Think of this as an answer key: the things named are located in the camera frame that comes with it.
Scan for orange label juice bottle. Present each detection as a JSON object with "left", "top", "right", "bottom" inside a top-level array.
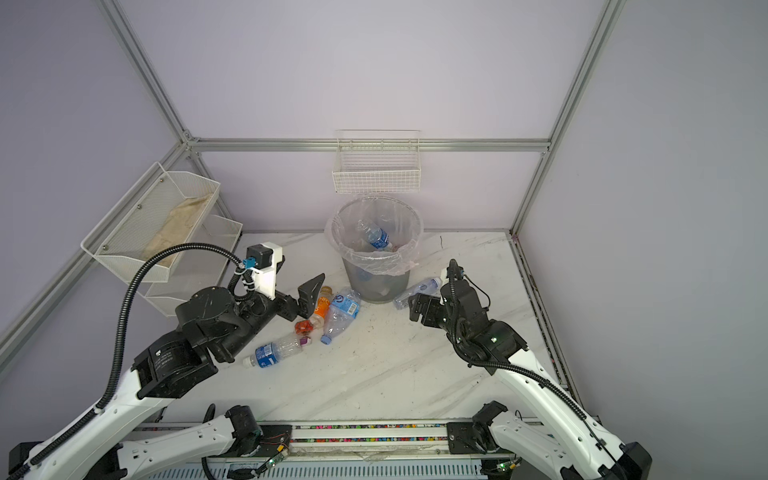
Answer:
[{"left": 310, "top": 286, "right": 334, "bottom": 329}]

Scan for red cap round bottle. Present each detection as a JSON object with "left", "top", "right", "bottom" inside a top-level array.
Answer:
[{"left": 294, "top": 319, "right": 315, "bottom": 337}]

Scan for clear bottle white cap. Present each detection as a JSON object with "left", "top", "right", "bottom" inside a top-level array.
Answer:
[{"left": 393, "top": 277, "right": 442, "bottom": 310}]

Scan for crushed bottle blue label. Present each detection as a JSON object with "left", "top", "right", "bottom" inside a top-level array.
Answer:
[{"left": 320, "top": 287, "right": 361, "bottom": 345}]

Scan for blue cap water bottle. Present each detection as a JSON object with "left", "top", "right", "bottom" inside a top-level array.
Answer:
[{"left": 242, "top": 333, "right": 304, "bottom": 368}]

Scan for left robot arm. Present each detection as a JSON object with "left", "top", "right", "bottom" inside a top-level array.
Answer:
[{"left": 9, "top": 275, "right": 325, "bottom": 479}]

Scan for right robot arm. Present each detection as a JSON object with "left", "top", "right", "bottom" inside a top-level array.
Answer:
[{"left": 408, "top": 260, "right": 652, "bottom": 479}]

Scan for grey mesh waste bin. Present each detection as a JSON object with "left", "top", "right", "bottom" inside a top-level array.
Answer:
[{"left": 325, "top": 194, "right": 424, "bottom": 303}]

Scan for clear plastic bin liner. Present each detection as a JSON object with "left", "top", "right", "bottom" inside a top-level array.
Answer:
[{"left": 325, "top": 194, "right": 424, "bottom": 276}]

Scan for white mesh lower shelf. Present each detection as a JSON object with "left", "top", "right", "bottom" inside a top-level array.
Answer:
[{"left": 140, "top": 214, "right": 242, "bottom": 317}]

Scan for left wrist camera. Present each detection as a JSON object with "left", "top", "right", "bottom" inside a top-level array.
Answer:
[{"left": 244, "top": 242, "right": 284, "bottom": 300}]

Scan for right black corrugated cable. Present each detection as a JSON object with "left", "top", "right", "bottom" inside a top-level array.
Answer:
[{"left": 446, "top": 259, "right": 625, "bottom": 480}]

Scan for black corrugated cable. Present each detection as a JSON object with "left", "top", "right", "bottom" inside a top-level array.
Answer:
[
  {"left": 446, "top": 259, "right": 625, "bottom": 480},
  {"left": 5, "top": 242, "right": 244, "bottom": 480}
]

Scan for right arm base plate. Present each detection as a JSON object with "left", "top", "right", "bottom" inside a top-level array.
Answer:
[{"left": 446, "top": 421, "right": 499, "bottom": 455}]

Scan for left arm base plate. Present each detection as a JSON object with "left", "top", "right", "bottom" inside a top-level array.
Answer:
[{"left": 221, "top": 424, "right": 293, "bottom": 458}]

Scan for left black corrugated cable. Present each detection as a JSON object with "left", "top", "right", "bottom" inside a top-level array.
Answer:
[{"left": 5, "top": 242, "right": 244, "bottom": 480}]

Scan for white wire wall basket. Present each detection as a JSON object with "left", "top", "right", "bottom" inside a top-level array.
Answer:
[{"left": 332, "top": 129, "right": 422, "bottom": 194}]

